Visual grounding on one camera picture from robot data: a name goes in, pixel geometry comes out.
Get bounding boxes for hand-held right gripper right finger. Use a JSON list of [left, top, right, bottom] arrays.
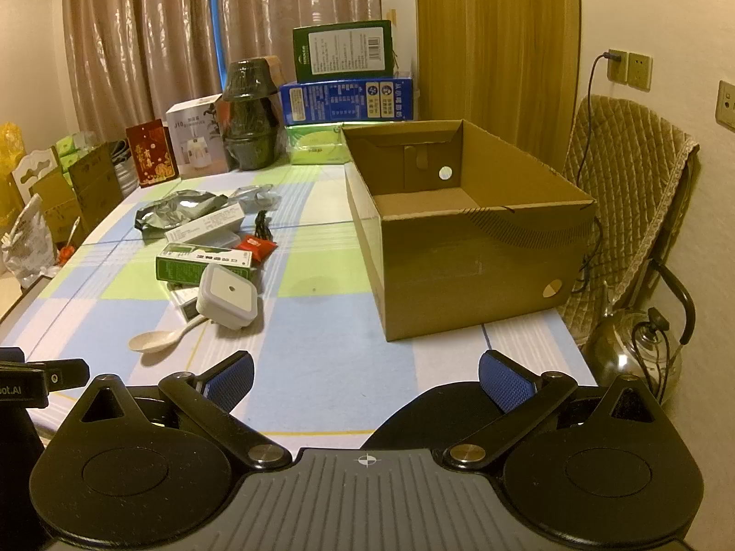
[[445, 350, 659, 474]]

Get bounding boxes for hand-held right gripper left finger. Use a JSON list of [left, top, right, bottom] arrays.
[[79, 350, 292, 472]]

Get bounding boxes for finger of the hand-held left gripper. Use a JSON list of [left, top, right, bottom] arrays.
[[0, 359, 90, 394]]

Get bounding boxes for white square night light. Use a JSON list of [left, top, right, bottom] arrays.
[[196, 266, 260, 332]]

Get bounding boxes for cardboard box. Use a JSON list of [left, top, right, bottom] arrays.
[[343, 118, 598, 343]]

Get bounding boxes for green medicine box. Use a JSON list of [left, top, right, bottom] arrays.
[[154, 242, 257, 286]]

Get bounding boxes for red snack packet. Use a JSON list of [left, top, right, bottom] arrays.
[[237, 235, 279, 265]]

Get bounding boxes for silver foil bag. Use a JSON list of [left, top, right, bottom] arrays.
[[134, 189, 231, 233]]

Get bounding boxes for clear clamshell package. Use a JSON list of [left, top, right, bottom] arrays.
[[232, 183, 283, 212]]

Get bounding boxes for checkered cloth desktop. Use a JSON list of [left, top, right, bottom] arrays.
[[0, 163, 598, 454]]

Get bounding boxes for beige spoon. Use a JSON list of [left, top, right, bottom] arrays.
[[127, 315, 205, 354]]

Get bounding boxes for small white box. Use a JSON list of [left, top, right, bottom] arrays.
[[169, 286, 202, 323]]

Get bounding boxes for metal kettle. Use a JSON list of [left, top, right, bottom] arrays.
[[582, 280, 696, 410]]

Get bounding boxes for white plastic bag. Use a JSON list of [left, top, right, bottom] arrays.
[[2, 194, 59, 291]]

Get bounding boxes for white medicine box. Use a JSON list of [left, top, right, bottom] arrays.
[[164, 203, 245, 244]]

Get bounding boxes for white ornate cutout board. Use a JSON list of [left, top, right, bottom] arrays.
[[11, 148, 62, 208]]

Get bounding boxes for yellow plastic bag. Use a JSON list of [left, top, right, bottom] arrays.
[[0, 122, 27, 228]]

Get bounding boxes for green tissue packs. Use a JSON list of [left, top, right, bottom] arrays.
[[54, 131, 100, 171]]

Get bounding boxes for chair with quilted cover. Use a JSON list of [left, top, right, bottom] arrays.
[[556, 94, 702, 346]]

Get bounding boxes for red gift box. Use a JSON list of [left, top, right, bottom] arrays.
[[125, 118, 175, 188]]

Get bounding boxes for white appliance box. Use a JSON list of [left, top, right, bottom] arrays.
[[166, 94, 231, 179]]

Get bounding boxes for light green tissue pack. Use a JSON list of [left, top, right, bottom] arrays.
[[285, 122, 352, 167]]

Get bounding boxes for stacked black flower pots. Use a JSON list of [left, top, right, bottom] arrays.
[[221, 58, 281, 172]]

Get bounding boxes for blue carton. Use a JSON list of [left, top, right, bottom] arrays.
[[279, 75, 415, 126]]

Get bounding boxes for wooden wardrobe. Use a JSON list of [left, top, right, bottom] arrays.
[[414, 0, 582, 180]]

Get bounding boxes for beige curtains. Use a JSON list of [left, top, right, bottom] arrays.
[[60, 0, 384, 130]]

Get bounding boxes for dark green carton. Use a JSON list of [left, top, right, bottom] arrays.
[[292, 19, 397, 84]]

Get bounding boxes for orange handled screwdriver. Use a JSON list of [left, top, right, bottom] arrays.
[[56, 217, 82, 266]]

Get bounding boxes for charger cable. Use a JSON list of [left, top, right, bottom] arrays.
[[573, 51, 616, 299]]

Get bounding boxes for wall outlet with plug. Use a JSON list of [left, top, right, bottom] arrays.
[[606, 48, 630, 84]]

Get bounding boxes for beige wall outlet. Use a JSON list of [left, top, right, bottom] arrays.
[[625, 51, 654, 91]]

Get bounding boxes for beige wall socket plate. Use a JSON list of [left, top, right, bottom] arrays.
[[716, 79, 735, 128]]

